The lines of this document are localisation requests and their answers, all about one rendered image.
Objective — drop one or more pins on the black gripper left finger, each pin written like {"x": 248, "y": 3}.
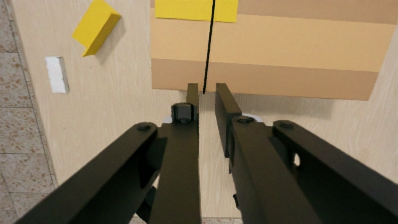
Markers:
{"x": 107, "y": 189}

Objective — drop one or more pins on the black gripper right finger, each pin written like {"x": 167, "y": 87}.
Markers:
{"x": 328, "y": 186}

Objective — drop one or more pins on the brown cardboard box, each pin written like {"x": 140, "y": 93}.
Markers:
{"x": 329, "y": 49}

